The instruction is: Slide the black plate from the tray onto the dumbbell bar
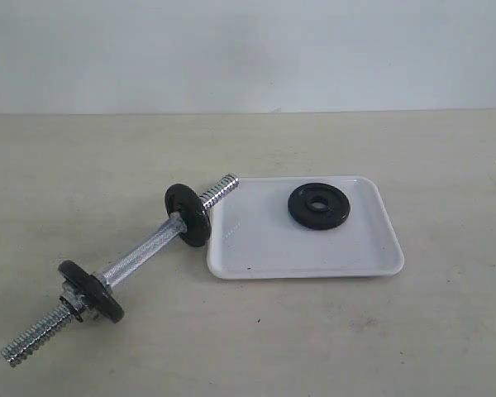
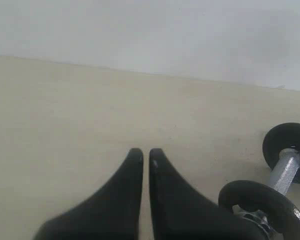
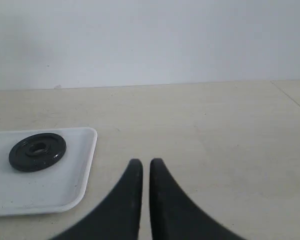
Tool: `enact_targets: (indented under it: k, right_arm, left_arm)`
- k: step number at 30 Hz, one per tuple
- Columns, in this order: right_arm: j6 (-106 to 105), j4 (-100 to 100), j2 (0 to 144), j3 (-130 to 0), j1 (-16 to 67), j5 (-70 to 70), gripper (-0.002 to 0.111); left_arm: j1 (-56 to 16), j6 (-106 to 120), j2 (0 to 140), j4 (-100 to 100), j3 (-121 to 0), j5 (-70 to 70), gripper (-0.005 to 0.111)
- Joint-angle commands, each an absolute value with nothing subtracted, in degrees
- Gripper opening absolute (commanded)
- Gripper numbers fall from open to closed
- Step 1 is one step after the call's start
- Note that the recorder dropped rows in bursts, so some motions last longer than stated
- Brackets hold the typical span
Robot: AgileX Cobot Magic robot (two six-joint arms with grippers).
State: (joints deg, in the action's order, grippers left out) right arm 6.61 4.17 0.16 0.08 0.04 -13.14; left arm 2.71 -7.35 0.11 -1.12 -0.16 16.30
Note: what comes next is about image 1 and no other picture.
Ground chrome threaded dumbbell bar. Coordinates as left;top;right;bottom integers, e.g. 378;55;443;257
0;174;240;367

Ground white plastic tray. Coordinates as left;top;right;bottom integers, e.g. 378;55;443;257
207;175;405;280

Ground chrome spinlock collar nut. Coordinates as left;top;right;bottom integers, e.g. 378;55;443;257
60;281;100;323

